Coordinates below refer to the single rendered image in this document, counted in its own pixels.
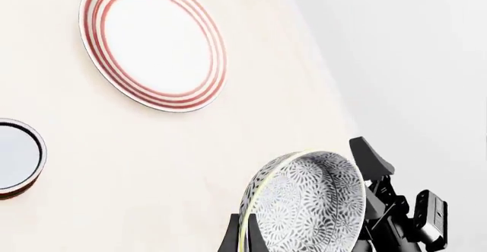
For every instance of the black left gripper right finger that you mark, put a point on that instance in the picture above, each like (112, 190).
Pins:
(255, 240)

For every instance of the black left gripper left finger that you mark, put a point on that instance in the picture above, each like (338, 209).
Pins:
(231, 237)

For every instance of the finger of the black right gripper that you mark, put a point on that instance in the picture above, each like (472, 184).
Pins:
(369, 157)

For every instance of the white bowl with dark rim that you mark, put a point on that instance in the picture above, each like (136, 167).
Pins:
(17, 157)

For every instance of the white plate with red rings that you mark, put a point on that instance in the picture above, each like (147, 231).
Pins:
(156, 40)

